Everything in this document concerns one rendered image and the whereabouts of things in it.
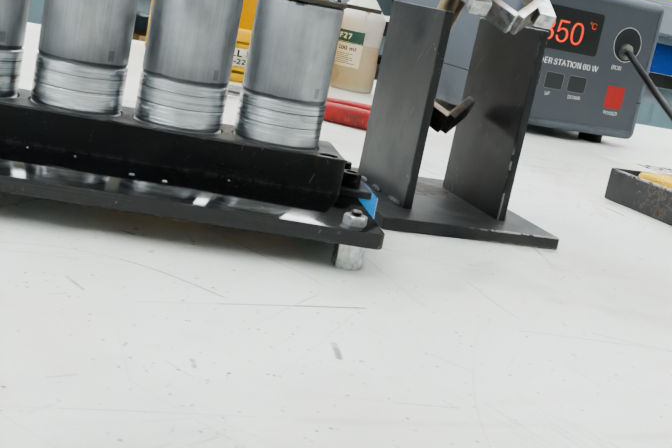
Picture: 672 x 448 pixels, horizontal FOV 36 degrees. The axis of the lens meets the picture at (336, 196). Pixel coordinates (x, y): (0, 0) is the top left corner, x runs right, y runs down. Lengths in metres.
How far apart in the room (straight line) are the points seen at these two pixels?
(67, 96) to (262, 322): 0.10
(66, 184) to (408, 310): 0.08
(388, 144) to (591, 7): 0.35
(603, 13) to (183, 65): 0.44
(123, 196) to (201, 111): 0.05
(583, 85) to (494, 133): 0.34
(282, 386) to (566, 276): 0.14
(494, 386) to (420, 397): 0.02
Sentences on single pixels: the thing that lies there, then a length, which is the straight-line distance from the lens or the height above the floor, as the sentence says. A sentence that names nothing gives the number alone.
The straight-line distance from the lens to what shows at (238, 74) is 0.62.
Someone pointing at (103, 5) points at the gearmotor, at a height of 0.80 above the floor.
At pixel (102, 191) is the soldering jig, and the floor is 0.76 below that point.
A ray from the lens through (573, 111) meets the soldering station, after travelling 0.68.
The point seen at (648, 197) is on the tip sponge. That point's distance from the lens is 0.45.
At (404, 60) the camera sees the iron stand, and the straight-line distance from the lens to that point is 0.34.
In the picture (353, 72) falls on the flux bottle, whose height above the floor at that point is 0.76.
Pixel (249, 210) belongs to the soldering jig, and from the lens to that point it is 0.25.
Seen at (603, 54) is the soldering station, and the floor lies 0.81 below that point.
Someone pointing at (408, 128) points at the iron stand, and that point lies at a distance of 0.33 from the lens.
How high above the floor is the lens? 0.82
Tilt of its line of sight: 11 degrees down
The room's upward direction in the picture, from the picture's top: 11 degrees clockwise
